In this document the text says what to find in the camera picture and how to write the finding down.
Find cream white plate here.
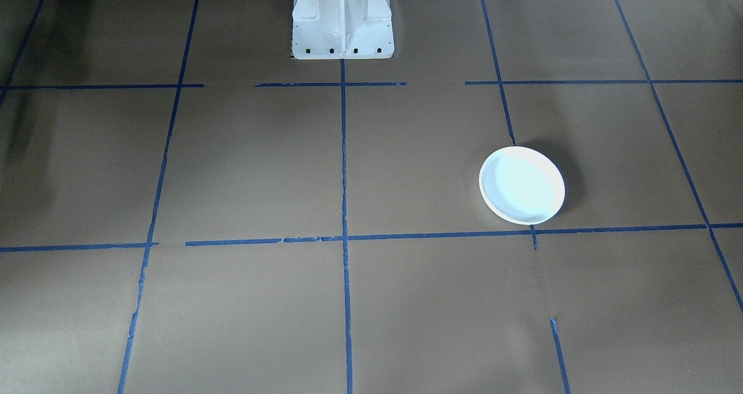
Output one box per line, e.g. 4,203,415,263
478,145,567,227

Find white pedestal with base plate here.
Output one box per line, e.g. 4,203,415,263
290,0,396,60

